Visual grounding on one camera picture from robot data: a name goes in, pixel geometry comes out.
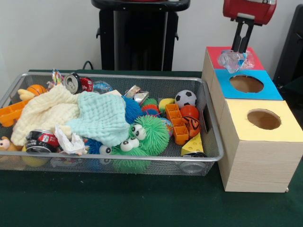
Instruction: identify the mint green muslin cloth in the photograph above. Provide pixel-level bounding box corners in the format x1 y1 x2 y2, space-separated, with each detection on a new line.
66 91 131 147

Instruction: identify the large green spiky ball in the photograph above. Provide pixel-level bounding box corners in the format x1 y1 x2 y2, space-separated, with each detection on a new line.
130 113 170 156

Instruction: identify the blue spiky rubber ball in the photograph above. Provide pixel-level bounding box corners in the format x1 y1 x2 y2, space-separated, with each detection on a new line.
123 96 143 124

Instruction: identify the small green spiky ball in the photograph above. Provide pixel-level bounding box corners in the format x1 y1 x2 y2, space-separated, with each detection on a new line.
110 138 147 173

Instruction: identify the wooden box with three holes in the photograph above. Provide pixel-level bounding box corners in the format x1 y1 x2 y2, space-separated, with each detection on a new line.
202 46 303 193

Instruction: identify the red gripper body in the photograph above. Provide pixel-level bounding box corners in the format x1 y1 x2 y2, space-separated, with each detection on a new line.
223 0 277 26

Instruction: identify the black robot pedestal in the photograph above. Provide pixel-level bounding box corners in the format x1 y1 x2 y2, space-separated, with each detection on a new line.
96 7 179 71

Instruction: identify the yellow cheese wedge toy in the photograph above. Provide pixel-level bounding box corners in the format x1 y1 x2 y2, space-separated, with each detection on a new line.
181 132 205 157

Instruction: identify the orange toy block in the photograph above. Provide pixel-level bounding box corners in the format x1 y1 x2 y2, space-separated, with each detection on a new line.
165 103 190 145

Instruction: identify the red and black soda can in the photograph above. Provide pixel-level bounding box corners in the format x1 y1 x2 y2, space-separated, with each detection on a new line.
25 130 60 154

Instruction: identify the cream muslin cloth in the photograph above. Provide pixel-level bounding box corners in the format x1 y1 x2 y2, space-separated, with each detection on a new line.
10 85 81 146

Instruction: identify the small soccer ball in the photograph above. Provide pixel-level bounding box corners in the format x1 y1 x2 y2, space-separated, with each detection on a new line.
175 90 197 109

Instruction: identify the shallow clear mesh bin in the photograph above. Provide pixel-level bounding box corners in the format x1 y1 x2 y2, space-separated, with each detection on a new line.
0 72 224 176

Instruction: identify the crushed clear plastic bottle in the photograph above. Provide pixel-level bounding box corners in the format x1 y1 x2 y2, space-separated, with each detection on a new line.
218 50 255 74

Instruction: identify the small red ball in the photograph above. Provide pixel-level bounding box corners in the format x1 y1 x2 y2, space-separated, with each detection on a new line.
180 105 200 120

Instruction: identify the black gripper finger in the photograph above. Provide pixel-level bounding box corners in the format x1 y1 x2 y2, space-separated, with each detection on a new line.
239 21 255 53
232 20 244 53

